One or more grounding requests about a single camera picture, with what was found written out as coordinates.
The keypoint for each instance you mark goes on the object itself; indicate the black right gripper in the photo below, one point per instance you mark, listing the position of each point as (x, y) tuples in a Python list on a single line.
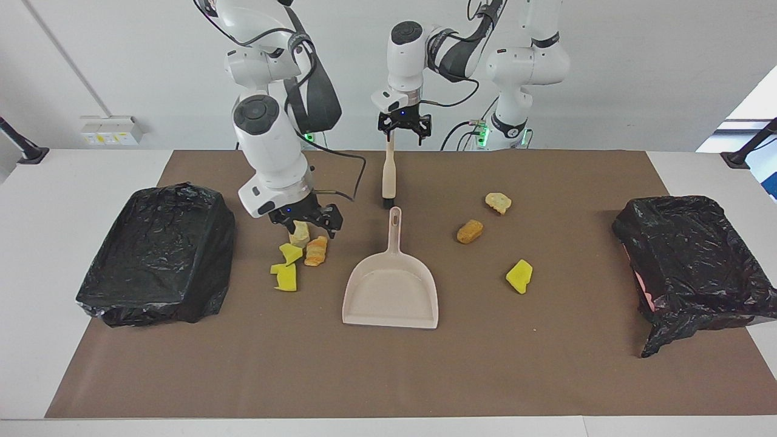
[(297, 209)]

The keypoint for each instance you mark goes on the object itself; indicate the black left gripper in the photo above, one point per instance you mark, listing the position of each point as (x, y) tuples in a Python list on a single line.
[(405, 115)]

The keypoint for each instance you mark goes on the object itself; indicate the orange striped croissant piece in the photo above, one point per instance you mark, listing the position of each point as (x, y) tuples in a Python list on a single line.
[(315, 252)]

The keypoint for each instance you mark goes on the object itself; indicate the small yellow sponge piece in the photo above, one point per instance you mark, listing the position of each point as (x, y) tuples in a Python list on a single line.
[(290, 253)]

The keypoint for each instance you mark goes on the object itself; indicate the beige brush black bristles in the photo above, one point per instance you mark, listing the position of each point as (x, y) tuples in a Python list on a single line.
[(388, 173)]

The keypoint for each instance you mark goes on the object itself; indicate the large notched yellow sponge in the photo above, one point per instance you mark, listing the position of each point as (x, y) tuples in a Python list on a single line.
[(286, 279)]

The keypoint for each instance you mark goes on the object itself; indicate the beige plastic dustpan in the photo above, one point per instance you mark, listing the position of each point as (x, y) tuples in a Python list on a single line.
[(391, 291)]

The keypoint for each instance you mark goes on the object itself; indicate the pale crusty bread piece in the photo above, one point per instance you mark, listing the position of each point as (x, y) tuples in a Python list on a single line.
[(498, 202)]

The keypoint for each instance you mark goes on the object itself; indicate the brown bread nugget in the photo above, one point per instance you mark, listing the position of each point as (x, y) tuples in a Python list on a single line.
[(470, 232)]

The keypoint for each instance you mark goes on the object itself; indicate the yellow cheese wedge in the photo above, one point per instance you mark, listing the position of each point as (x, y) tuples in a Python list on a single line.
[(519, 276)]

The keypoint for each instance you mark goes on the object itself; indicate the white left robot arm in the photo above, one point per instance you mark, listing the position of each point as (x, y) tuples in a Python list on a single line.
[(522, 67)]

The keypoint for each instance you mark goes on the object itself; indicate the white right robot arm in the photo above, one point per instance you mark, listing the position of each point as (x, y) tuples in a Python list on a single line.
[(270, 152)]

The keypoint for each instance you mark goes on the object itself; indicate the bin fully wrapped black bag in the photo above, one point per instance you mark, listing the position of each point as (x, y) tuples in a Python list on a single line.
[(158, 255)]

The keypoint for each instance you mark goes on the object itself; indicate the pink bin with black bag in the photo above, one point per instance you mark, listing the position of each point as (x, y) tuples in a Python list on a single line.
[(692, 261)]

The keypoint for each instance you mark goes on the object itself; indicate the brown table mat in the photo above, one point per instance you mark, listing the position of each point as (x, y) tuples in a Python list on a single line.
[(388, 376)]

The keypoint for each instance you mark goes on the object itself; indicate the black clamp stand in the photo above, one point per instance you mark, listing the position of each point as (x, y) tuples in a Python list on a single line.
[(743, 155), (27, 152)]

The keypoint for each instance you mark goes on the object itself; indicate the white wall socket box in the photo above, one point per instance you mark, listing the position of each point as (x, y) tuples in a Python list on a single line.
[(109, 129)]

